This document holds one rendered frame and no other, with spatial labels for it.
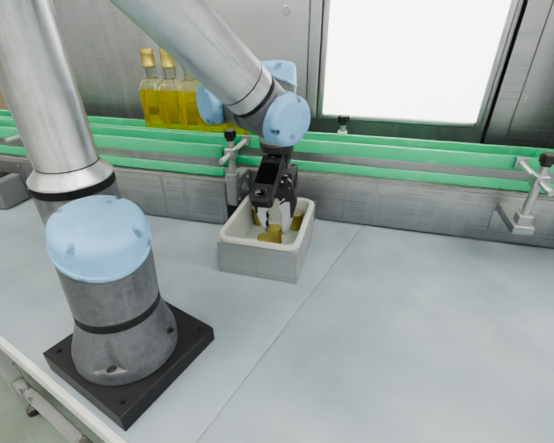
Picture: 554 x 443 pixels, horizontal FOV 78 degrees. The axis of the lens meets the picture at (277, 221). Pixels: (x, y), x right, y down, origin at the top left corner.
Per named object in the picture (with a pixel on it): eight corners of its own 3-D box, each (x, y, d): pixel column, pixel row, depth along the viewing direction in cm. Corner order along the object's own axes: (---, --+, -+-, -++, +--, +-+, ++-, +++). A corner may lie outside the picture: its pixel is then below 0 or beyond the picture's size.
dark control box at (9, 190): (30, 199, 105) (19, 173, 101) (7, 211, 98) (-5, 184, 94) (9, 196, 107) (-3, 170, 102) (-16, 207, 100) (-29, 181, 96)
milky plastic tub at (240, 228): (314, 228, 89) (316, 199, 85) (296, 283, 71) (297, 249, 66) (251, 220, 93) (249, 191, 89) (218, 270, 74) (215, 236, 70)
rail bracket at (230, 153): (252, 165, 93) (251, 119, 86) (229, 191, 79) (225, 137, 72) (242, 164, 93) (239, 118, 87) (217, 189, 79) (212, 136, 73)
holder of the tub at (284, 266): (316, 220, 94) (317, 194, 90) (295, 284, 71) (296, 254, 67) (257, 212, 98) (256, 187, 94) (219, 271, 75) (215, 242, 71)
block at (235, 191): (251, 192, 95) (251, 168, 91) (240, 206, 87) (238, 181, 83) (239, 190, 95) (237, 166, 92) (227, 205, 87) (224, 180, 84)
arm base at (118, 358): (104, 408, 45) (86, 359, 40) (57, 344, 53) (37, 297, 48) (197, 340, 55) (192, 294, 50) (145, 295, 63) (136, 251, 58)
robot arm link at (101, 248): (77, 343, 42) (44, 252, 35) (61, 281, 51) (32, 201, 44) (172, 304, 48) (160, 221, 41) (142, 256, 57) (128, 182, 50)
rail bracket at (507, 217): (506, 228, 84) (542, 137, 72) (531, 270, 70) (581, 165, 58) (484, 225, 85) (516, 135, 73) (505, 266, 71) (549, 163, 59)
